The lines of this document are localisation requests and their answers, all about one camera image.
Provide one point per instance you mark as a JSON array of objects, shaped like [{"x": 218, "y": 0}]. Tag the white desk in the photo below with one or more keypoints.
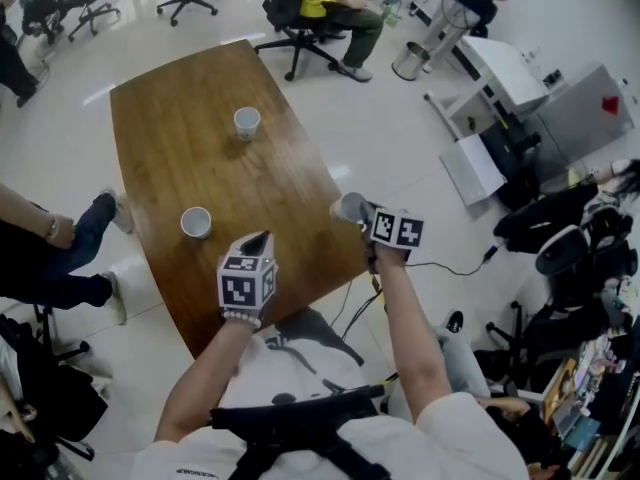
[{"x": 500, "y": 68}]

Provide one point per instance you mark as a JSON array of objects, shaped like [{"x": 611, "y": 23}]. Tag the black power adapter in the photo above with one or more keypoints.
[{"x": 491, "y": 254}]

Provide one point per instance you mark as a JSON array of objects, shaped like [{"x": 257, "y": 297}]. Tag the grey metal cabinet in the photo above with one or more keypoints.
[{"x": 580, "y": 113}]

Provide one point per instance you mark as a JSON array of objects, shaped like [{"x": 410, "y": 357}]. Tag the cluttered wooden desk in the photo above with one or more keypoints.
[{"x": 590, "y": 368}]

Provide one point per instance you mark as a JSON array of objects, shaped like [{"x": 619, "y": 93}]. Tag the chair with black clothes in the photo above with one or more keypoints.
[{"x": 540, "y": 213}]

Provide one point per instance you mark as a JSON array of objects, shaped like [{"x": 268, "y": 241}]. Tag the person's white shirt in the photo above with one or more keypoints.
[{"x": 450, "y": 443}]

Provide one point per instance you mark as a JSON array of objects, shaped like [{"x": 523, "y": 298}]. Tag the person's right forearm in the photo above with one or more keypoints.
[{"x": 410, "y": 328}]

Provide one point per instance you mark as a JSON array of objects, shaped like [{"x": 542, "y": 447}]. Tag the black chest harness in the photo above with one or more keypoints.
[{"x": 300, "y": 418}]

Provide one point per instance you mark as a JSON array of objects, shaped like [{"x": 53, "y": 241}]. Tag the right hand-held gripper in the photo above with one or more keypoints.
[{"x": 395, "y": 230}]

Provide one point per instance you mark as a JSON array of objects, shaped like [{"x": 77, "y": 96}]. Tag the steel trash bin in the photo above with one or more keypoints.
[{"x": 407, "y": 63}]

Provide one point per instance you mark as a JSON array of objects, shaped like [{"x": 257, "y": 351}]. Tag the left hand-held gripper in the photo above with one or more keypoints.
[{"x": 240, "y": 288}]

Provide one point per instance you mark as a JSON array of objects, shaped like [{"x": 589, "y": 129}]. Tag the black white office chair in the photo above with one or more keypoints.
[{"x": 560, "y": 255}]

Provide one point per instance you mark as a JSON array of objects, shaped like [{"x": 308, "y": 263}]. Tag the white rectangular box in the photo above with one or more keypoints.
[{"x": 470, "y": 168}]

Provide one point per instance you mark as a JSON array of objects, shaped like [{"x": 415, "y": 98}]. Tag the white paper cup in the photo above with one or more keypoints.
[
  {"x": 247, "y": 125},
  {"x": 347, "y": 207},
  {"x": 196, "y": 224}
]

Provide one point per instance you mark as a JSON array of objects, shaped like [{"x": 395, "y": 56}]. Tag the red paper decoration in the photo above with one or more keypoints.
[{"x": 611, "y": 104}]

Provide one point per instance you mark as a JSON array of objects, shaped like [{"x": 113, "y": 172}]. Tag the person's left forearm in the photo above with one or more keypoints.
[{"x": 200, "y": 388}]

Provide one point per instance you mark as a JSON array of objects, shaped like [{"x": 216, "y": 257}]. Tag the black equipment case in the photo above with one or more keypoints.
[{"x": 510, "y": 148}]

